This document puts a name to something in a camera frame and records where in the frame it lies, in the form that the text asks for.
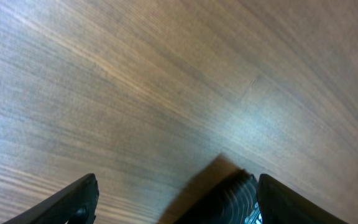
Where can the black printed cycling jersey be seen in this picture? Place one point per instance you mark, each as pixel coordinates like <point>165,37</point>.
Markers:
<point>232,201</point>

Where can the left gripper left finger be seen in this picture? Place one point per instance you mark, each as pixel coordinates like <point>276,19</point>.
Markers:
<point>75,204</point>

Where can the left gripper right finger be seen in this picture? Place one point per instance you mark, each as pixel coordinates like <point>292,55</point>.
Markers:
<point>281,205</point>

